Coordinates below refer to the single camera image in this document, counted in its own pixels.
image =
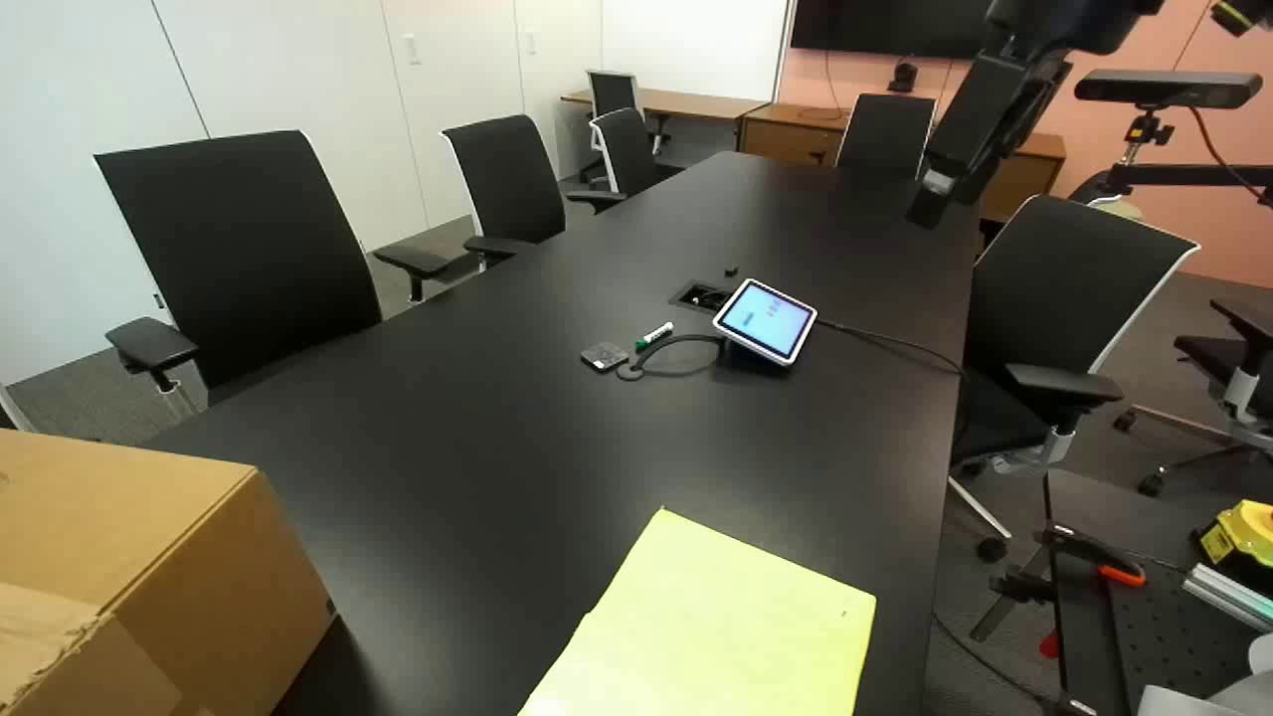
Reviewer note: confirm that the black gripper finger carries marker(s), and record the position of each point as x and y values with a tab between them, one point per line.
933	202

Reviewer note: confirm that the black bar camera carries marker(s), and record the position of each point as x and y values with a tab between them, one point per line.
1166	91

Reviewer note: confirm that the black tripod stand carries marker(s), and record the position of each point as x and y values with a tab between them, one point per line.
1056	621

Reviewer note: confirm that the marker pen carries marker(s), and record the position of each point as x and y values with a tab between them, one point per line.
654	332

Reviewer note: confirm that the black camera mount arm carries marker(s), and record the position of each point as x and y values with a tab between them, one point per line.
1166	175

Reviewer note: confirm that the brown cardboard box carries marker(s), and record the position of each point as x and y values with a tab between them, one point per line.
120	571

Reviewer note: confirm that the wooden desk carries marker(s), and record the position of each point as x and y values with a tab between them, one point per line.
692	107

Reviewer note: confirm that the white framed black chair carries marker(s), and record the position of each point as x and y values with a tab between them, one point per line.
1062	293

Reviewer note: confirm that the black webcam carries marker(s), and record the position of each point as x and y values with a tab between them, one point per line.
904	78

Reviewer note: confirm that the large black office chair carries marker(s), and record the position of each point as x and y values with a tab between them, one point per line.
241	254

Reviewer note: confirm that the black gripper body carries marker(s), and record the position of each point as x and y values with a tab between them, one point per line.
987	121

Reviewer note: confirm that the small black flat device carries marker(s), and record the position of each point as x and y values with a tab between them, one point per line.
608	357

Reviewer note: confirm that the teal and white box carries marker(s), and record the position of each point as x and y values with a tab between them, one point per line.
1229	595

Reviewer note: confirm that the black wall television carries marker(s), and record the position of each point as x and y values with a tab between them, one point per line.
879	26

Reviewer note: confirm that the wooden credenza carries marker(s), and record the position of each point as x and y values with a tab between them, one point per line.
780	135

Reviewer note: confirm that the black chair with metal base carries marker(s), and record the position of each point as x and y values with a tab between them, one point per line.
1238	359

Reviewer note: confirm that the white tablet with stand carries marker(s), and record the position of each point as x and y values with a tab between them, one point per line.
766	319

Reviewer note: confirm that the white object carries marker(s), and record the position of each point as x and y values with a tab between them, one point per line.
1196	697

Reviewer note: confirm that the yellow towel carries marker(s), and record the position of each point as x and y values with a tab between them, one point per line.
719	621

